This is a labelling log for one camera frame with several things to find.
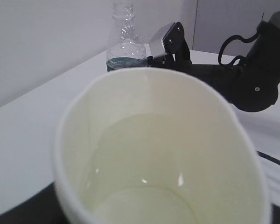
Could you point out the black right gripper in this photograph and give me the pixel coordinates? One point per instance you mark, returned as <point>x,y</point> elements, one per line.
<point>249,88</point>

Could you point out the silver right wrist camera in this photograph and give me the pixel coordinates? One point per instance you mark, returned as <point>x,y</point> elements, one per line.
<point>167,40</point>

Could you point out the white paper cup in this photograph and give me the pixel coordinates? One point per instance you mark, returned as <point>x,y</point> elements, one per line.
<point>156,146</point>

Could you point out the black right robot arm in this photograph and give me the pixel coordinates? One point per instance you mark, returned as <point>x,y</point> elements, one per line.
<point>264,54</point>

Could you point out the clear water bottle green label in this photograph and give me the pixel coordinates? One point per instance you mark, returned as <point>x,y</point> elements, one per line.
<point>125,47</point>

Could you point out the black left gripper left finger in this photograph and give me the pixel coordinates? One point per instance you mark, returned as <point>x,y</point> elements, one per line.
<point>42,208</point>

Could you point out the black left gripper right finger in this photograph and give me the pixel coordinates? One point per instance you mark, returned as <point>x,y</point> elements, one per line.
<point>275,214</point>

